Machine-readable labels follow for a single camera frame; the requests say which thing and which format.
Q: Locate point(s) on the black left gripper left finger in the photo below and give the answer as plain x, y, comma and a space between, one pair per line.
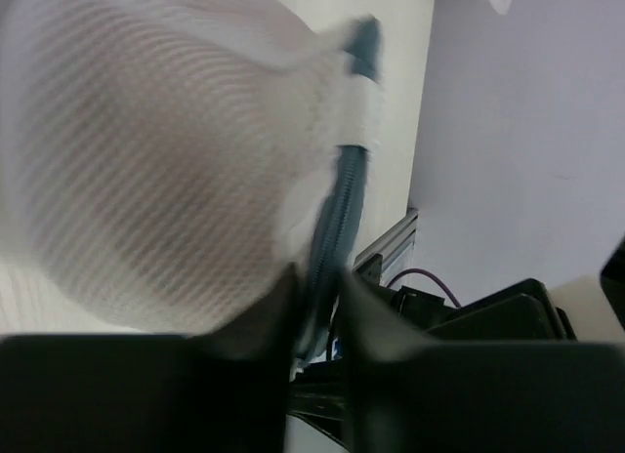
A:
221, 392

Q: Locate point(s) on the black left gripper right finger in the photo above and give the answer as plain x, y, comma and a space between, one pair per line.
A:
409, 392

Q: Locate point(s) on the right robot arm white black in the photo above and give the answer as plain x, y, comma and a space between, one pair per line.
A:
588, 309

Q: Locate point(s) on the right aluminium frame post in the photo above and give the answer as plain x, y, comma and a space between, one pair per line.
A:
389, 254

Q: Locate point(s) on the white mesh bag blue zipper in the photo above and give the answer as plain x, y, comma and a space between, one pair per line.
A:
163, 161

